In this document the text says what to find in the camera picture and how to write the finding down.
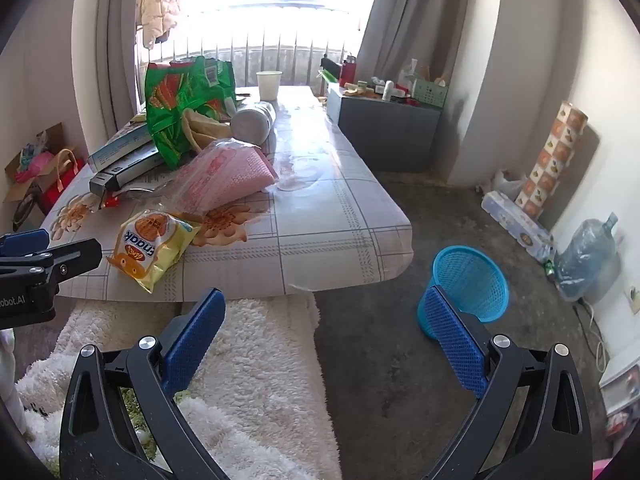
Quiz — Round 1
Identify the clear wrapped water jug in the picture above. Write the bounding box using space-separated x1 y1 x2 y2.
554 212 620 302

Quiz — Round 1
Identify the silver cable box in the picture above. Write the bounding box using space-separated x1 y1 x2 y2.
89 152 166 193

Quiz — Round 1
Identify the white power cable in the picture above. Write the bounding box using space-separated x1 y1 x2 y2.
575 300 608 368

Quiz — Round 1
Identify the cream puffer jacket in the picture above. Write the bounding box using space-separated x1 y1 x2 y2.
137 0 182 51

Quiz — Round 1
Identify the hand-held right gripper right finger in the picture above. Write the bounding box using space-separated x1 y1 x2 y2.
424 285 594 480

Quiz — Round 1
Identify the floral checked tablecloth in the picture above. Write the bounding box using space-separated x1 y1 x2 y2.
39 85 415 303

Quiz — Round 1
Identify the white plastic jar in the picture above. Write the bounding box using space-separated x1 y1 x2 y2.
230 101 277 146

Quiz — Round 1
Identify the window railing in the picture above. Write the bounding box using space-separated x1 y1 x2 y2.
135 2 361 88

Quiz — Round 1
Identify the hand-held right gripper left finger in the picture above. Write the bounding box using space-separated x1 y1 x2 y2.
59 287 231 480

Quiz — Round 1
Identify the open cardboard box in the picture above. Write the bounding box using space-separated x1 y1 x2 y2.
4 122 66 206

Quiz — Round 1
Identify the white paper cup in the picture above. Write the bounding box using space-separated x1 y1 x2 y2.
256 70 283 101

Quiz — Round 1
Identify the toilet paper pack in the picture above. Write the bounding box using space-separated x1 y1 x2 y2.
481 191 557 263

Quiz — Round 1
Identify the green snack bag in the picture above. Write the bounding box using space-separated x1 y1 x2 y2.
144 56 237 171

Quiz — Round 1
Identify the yellow snack packet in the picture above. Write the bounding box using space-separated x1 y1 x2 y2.
106 208 202 295

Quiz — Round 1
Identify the blue and white box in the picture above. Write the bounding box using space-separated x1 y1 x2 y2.
87 122 153 171

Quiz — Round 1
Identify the pink cloth packet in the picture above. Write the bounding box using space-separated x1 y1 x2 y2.
172 140 279 217

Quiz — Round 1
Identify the white water dispenser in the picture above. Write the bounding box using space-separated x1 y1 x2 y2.
597 350 640 441

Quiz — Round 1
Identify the red gift bag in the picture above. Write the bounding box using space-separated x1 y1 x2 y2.
42 149 86 196

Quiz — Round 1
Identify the grey cabinet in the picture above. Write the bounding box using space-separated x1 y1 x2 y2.
326 85 442 173

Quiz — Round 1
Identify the blue plastic mesh wastebasket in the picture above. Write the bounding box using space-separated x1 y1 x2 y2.
417 246 510 341

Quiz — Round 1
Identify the green plastic basket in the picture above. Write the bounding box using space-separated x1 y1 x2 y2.
410 77 449 109

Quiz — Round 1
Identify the grey curtain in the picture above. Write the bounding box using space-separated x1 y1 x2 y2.
356 0 481 86
72 0 151 156

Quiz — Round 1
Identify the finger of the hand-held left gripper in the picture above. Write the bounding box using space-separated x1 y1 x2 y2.
0 229 50 261
0 238 103 288

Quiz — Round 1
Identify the white fluffy rug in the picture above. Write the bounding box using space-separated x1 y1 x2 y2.
15 294 341 480

